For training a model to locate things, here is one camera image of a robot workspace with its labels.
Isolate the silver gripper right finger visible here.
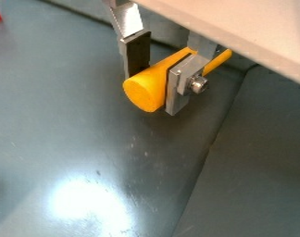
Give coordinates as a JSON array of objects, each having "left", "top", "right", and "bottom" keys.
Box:
[{"left": 165, "top": 31, "right": 217, "bottom": 116}]

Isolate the yellow oval cylinder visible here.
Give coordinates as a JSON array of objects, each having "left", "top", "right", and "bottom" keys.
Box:
[{"left": 123, "top": 47, "right": 233, "bottom": 112}]

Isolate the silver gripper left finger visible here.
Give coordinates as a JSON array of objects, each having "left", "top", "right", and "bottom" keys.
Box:
[{"left": 102, "top": 0, "right": 152, "bottom": 78}]

